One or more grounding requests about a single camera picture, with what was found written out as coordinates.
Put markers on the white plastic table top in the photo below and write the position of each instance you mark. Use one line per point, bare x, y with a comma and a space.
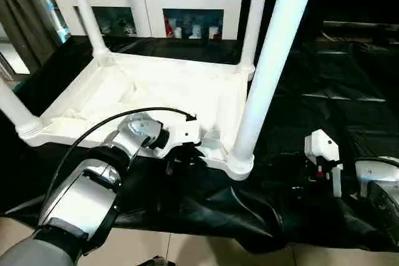
156, 85

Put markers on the white plastic table leg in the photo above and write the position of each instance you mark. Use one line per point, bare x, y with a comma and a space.
257, 13
274, 60
12, 104
84, 13

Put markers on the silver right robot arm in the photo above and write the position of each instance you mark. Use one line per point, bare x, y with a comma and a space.
374, 172

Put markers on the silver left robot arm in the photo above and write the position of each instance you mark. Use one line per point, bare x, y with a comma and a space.
137, 132

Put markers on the black work mat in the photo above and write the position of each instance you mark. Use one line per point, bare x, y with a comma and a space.
311, 91

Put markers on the white red mug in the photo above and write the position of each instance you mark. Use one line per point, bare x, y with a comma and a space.
214, 32

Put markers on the light blue packaged box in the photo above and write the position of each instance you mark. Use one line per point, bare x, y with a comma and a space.
60, 29

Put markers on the teal floor mat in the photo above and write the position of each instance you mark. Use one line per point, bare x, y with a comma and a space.
18, 87

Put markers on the grey curtain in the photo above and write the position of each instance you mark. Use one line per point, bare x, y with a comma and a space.
22, 13

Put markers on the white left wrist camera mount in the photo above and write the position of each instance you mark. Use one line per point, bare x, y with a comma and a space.
184, 132

